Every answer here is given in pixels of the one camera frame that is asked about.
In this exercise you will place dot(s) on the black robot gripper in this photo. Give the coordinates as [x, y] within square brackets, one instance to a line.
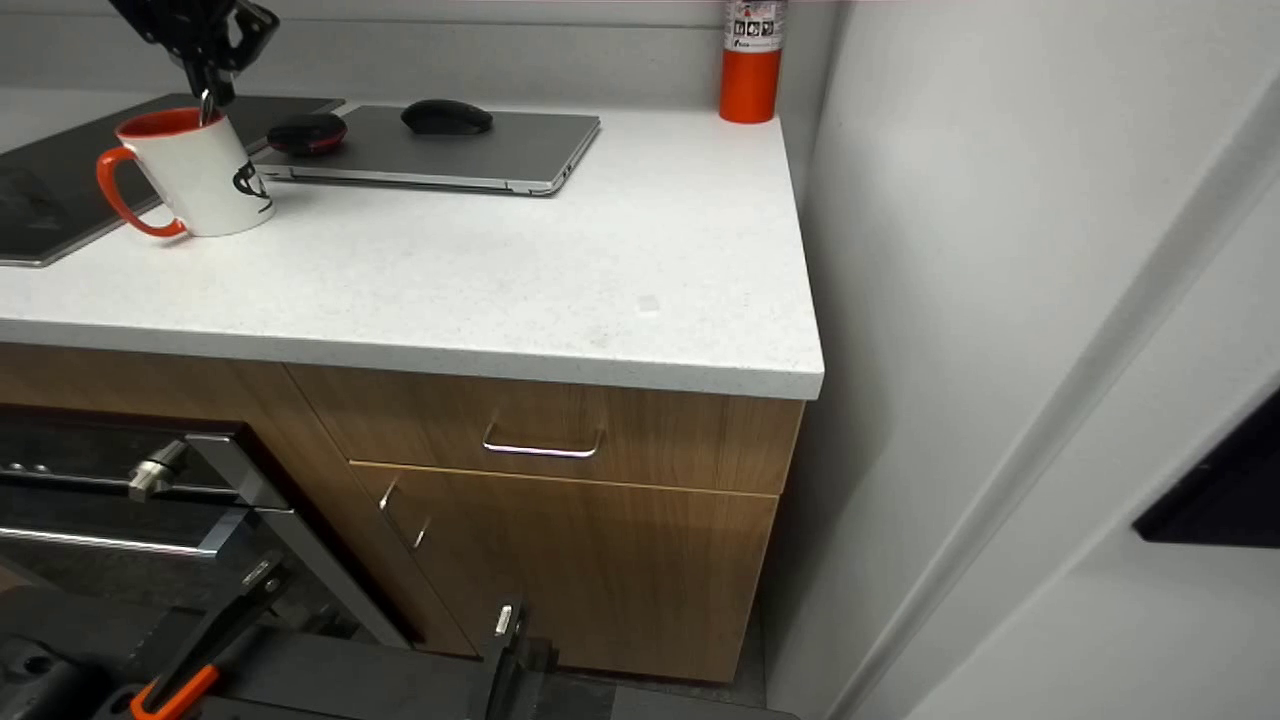
[184, 27]

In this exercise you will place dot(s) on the black oval object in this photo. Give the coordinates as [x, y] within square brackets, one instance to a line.
[305, 135]

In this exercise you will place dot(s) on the black glass cooktop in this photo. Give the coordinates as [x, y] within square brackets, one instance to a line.
[42, 201]

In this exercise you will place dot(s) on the black computer mouse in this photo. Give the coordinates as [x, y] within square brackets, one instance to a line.
[444, 118]

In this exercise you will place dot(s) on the grey closed laptop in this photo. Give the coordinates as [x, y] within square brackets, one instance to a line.
[505, 146]

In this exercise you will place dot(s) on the red fire extinguisher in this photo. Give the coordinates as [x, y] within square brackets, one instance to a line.
[748, 67]

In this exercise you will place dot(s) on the cabinet drawer front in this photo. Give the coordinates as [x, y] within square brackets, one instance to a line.
[694, 441]

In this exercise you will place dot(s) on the wooden cabinet door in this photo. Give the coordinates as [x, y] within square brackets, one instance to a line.
[600, 574]

